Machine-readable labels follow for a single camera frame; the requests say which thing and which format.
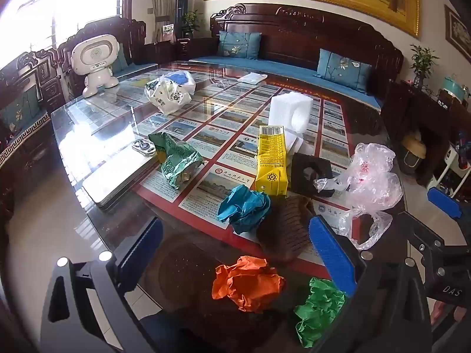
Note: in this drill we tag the beige curtain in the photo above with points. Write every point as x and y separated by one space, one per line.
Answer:
163 3

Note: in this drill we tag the dark carved wooden armchair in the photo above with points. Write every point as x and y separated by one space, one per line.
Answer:
136 36
22 77

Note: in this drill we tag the dark wooden cabinet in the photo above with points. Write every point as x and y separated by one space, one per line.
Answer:
401 106

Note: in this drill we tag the dark wooden side table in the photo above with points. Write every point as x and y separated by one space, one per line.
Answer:
198 47

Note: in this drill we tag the blue sofa seat pad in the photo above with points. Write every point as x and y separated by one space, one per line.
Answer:
287 68

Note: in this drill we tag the green snack wrapper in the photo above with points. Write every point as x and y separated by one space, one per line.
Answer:
176 161

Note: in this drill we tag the dark carved wooden sofa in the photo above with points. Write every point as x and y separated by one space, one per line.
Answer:
294 33

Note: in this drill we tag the printed table poster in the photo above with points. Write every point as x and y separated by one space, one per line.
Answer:
235 99

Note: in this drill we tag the white foam block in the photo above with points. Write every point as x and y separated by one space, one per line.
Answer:
281 112

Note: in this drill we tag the small dark framed picture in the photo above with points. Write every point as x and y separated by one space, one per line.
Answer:
458 31

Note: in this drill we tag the teal crumpled paper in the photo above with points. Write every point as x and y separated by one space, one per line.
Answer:
244 207

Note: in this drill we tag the blue embroidered cushion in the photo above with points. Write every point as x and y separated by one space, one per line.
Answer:
344 70
239 46

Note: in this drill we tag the white stool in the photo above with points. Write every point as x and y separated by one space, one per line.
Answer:
447 165

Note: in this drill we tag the white flat packet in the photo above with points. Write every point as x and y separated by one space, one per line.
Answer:
252 77

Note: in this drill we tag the silver metal tin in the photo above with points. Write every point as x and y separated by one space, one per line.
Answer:
117 182

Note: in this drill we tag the yellow milk carton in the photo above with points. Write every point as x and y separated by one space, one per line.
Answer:
270 158

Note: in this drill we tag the clear plastic bag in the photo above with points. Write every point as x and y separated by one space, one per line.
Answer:
371 184

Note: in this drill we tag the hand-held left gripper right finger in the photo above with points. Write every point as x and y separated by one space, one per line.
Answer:
331 253

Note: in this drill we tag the tall black speaker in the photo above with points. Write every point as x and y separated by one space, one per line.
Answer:
181 16

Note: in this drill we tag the blue face mask pack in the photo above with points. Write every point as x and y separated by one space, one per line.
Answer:
182 79

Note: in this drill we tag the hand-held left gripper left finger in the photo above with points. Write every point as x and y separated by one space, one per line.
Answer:
145 244

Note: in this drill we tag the small standing photo card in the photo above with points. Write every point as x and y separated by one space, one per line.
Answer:
167 33

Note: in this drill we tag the orange crumpled paper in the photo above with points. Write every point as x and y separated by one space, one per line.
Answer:
246 283

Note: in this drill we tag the white plastic bag green print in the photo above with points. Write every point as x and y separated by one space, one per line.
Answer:
165 97

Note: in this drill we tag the black foam block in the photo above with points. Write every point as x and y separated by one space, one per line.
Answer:
300 176

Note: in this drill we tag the green crumpled paper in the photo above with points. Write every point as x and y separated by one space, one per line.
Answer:
316 312

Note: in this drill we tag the white robot toy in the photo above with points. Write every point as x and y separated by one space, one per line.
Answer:
96 53

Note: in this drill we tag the teal cooking pot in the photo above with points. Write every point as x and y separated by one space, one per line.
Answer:
452 88

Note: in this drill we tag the potted bamboo plant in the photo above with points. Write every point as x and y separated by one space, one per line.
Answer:
423 62

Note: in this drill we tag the beige pet bed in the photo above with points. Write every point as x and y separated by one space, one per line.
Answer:
414 150

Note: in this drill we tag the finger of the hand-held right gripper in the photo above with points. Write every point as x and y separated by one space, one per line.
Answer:
445 200
421 228

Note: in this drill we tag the potted green plant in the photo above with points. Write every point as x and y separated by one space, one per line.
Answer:
192 22

